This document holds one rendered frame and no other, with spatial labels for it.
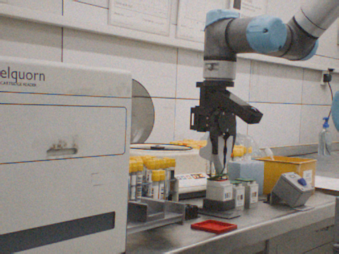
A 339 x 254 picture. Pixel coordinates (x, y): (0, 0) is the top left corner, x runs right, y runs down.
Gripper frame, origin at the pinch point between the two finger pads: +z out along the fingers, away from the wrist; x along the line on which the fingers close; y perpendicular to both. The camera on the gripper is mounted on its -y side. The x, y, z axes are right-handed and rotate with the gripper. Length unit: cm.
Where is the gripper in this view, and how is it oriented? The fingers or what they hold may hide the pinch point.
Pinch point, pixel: (222, 169)
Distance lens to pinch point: 127.7
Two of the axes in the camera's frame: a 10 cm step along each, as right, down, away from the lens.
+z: -0.5, 10.0, 0.5
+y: -8.2, -0.7, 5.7
